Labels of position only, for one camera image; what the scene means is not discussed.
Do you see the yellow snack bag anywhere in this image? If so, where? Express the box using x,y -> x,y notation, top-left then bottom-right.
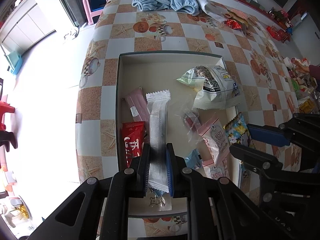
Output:
299,99 -> 318,114

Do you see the clear bag brown snack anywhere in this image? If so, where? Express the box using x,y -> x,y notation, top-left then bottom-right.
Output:
146,187 -> 172,211

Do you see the white cloth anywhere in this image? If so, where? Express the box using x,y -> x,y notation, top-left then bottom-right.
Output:
197,0 -> 227,23

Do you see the blue dustpan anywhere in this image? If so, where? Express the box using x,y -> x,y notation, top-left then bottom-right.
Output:
4,51 -> 23,75

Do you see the red plastic stool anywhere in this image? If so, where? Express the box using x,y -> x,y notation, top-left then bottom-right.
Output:
0,100 -> 16,132

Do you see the shallow green-rimmed cardboard tray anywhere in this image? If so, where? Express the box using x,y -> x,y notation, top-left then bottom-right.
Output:
115,50 -> 236,218

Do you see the green white snack bag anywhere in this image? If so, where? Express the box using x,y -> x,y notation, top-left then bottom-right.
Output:
177,66 -> 243,110

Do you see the pink crispy cranberry packet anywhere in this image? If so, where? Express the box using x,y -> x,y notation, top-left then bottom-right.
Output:
202,158 -> 229,180

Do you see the silver grey snack bar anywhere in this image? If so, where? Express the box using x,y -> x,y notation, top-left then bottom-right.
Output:
146,90 -> 171,193

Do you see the light blue snack bar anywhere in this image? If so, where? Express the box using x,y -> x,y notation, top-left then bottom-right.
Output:
184,148 -> 202,170

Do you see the pink snack bar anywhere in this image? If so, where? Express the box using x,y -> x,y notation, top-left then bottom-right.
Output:
124,87 -> 150,123

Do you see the colourful cartoon candy packet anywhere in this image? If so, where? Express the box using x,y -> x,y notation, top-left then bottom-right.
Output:
224,112 -> 254,148

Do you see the light blue cloth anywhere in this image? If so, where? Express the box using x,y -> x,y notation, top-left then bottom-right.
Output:
132,0 -> 200,16

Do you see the small red foil packet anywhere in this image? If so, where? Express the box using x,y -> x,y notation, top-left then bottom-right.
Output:
225,19 -> 242,30

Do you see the red snack bar wrapper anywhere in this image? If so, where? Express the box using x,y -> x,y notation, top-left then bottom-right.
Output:
121,121 -> 145,167

